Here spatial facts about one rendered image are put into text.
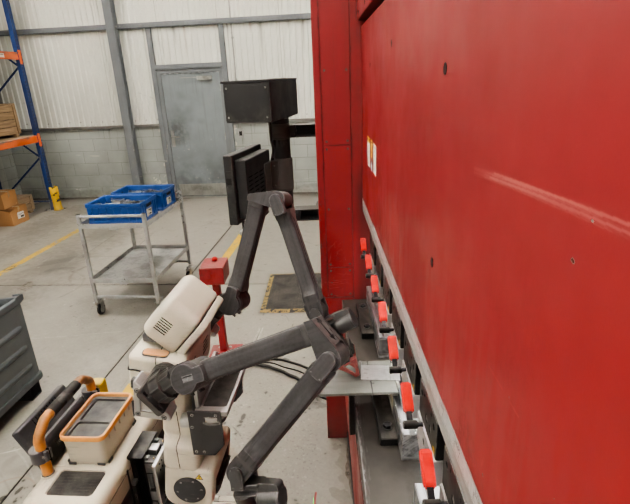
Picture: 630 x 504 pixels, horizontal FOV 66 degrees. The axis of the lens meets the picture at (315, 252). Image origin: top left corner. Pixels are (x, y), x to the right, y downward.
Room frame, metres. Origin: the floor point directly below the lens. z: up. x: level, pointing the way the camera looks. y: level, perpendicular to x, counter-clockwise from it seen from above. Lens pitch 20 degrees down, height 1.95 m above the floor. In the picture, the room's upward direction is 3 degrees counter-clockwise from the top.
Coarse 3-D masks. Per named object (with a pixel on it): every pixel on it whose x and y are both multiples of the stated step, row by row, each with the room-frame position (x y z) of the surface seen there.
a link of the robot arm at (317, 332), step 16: (320, 320) 1.02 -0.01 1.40; (272, 336) 1.01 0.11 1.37; (288, 336) 0.99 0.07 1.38; (304, 336) 0.97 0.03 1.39; (320, 336) 0.96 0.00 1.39; (336, 336) 0.99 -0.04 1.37; (224, 352) 1.05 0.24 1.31; (240, 352) 1.02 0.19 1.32; (256, 352) 1.00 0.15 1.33; (272, 352) 0.99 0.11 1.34; (288, 352) 0.98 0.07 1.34; (320, 352) 0.94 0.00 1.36; (336, 352) 0.93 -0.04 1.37; (176, 368) 1.04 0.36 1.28; (192, 368) 1.02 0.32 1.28; (208, 368) 1.03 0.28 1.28; (224, 368) 1.02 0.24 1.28; (240, 368) 1.01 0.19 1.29; (336, 368) 0.92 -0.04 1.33; (176, 384) 1.02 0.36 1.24; (192, 384) 1.01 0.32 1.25
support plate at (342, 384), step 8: (352, 368) 1.41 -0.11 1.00; (360, 368) 1.41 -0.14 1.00; (336, 376) 1.37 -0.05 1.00; (344, 376) 1.37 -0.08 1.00; (352, 376) 1.37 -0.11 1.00; (328, 384) 1.33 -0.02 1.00; (336, 384) 1.33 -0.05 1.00; (344, 384) 1.33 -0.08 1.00; (352, 384) 1.32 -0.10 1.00; (360, 384) 1.32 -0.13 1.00; (368, 384) 1.32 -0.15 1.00; (376, 384) 1.32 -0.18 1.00; (384, 384) 1.32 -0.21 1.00; (392, 384) 1.31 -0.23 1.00; (320, 392) 1.29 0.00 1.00; (328, 392) 1.29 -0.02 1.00; (336, 392) 1.29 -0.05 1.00; (344, 392) 1.28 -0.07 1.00; (352, 392) 1.28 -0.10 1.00; (360, 392) 1.28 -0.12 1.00; (368, 392) 1.28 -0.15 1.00; (376, 392) 1.28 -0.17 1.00; (384, 392) 1.28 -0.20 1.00; (392, 392) 1.28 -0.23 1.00
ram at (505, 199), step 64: (384, 0) 1.49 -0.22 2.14; (448, 0) 0.79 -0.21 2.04; (512, 0) 0.53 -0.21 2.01; (576, 0) 0.40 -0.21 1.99; (384, 64) 1.48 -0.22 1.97; (448, 64) 0.77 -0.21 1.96; (512, 64) 0.52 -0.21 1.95; (576, 64) 0.39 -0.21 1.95; (384, 128) 1.47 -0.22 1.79; (448, 128) 0.75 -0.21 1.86; (512, 128) 0.50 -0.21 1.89; (576, 128) 0.38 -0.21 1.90; (384, 192) 1.46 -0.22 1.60; (448, 192) 0.73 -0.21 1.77; (512, 192) 0.49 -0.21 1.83; (576, 192) 0.36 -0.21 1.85; (448, 256) 0.71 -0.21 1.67; (512, 256) 0.47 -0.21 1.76; (576, 256) 0.35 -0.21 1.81; (448, 320) 0.69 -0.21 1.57; (512, 320) 0.45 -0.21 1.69; (576, 320) 0.34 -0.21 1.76; (448, 384) 0.67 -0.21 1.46; (512, 384) 0.44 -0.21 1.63; (576, 384) 0.32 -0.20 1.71; (448, 448) 0.65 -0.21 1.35; (512, 448) 0.42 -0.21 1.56; (576, 448) 0.31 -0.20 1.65
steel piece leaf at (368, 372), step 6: (366, 366) 1.42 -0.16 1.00; (372, 366) 1.42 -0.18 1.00; (378, 366) 1.42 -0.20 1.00; (384, 366) 1.41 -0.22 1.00; (360, 372) 1.36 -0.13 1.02; (366, 372) 1.38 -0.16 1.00; (372, 372) 1.38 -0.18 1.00; (378, 372) 1.38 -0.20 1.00; (384, 372) 1.38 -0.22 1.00; (360, 378) 1.35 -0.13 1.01; (366, 378) 1.35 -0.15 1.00; (372, 378) 1.35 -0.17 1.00; (378, 378) 1.35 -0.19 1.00; (384, 378) 1.35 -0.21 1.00
